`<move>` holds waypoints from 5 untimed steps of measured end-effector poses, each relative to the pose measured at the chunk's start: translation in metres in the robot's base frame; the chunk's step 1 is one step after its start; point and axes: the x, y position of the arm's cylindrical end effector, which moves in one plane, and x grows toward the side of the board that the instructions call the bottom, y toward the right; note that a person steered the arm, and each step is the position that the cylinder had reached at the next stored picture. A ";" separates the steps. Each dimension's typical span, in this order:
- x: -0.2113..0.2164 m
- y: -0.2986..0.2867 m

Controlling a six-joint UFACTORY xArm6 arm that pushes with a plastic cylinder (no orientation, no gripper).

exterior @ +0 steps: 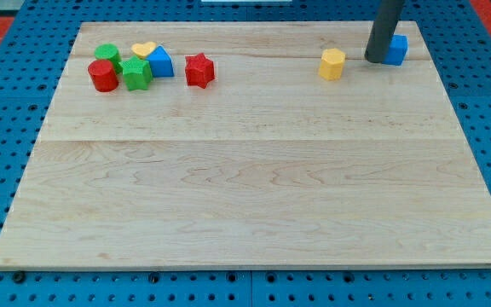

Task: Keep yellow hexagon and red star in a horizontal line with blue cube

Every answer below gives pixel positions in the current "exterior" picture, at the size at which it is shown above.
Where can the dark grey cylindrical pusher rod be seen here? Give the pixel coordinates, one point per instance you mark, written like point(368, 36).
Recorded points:
point(383, 29)

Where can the blue cube block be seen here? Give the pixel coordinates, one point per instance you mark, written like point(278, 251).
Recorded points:
point(397, 50)

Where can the yellow hexagon block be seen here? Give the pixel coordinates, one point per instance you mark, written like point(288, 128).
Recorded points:
point(332, 64)

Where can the red star block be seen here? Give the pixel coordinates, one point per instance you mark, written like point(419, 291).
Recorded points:
point(199, 70)

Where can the green star block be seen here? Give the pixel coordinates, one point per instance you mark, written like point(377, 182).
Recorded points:
point(137, 74)

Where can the wooden board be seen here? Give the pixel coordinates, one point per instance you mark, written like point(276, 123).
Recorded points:
point(269, 167)

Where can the blue triangular block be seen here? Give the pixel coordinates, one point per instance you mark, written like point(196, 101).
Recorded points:
point(160, 63)

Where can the yellow heart block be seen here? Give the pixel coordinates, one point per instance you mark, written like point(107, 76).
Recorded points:
point(143, 50)

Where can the green cylinder block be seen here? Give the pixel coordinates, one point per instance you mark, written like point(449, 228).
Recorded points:
point(109, 51)

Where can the red cylinder block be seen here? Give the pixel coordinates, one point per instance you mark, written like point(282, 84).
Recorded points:
point(103, 75)

